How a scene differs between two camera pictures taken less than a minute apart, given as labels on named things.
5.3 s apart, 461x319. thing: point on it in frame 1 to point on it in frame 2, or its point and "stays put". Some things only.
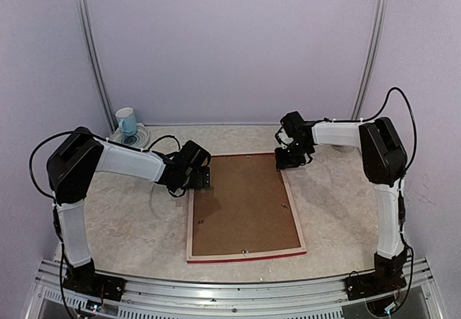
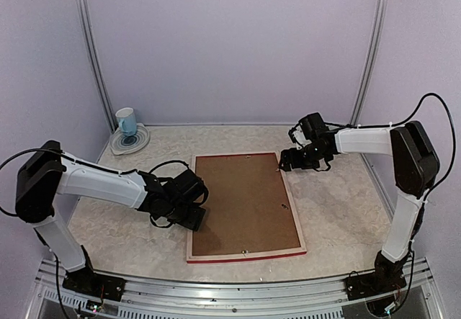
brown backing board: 245,207 stays put
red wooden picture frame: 247,212 stays put
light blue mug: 127,122 stays put
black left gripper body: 202,181 to 177,216
